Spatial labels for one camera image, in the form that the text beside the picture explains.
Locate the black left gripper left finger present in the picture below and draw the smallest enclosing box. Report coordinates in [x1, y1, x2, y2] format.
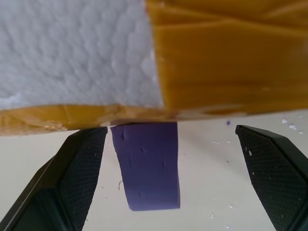
[0, 127, 108, 231]

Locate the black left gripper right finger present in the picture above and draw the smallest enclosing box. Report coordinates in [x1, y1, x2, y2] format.
[235, 125, 308, 231]

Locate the white foam box with tape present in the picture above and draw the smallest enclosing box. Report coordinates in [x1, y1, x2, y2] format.
[0, 0, 308, 138]

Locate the purple foam block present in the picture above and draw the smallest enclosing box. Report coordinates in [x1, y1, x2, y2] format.
[110, 122, 181, 212]

